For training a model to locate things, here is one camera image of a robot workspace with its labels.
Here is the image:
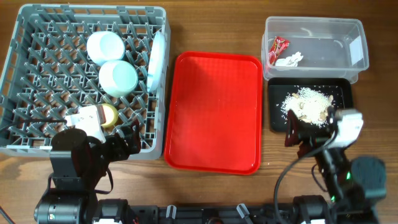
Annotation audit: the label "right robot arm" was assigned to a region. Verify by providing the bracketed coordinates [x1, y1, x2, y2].
[285, 107, 387, 223]

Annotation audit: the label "clear plastic waste bin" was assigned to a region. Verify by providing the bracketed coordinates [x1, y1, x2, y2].
[261, 16, 369, 83]

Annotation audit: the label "red plastic serving tray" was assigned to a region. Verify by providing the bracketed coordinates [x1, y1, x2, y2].
[164, 51, 263, 175]

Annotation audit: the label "white napkin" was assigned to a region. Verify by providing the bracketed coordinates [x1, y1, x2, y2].
[275, 52, 303, 67]

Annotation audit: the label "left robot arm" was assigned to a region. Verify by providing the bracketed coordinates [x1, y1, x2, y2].
[34, 121, 141, 223]

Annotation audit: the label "red snack wrapper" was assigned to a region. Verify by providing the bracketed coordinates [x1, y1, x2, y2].
[268, 36, 290, 65]

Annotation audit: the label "green bowl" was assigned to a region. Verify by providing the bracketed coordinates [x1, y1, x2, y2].
[99, 60, 139, 98]

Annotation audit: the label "yellow plastic cup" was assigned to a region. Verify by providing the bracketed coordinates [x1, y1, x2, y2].
[101, 103, 118, 128]

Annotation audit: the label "large light blue plate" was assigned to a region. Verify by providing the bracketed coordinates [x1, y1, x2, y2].
[147, 32, 166, 92]

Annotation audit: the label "grey plastic dishwasher rack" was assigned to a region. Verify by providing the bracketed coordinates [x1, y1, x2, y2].
[1, 4, 171, 160]

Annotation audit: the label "light blue bowl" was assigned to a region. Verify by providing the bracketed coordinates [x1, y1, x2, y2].
[86, 31, 126, 66]

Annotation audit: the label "black rectangular food tray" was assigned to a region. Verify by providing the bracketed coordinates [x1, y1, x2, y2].
[267, 78, 354, 133]

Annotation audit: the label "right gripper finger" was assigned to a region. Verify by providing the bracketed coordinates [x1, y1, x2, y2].
[326, 106, 336, 124]
[285, 110, 301, 147]

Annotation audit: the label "rice and peanut leftovers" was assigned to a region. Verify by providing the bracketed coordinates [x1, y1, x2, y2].
[280, 87, 334, 128]

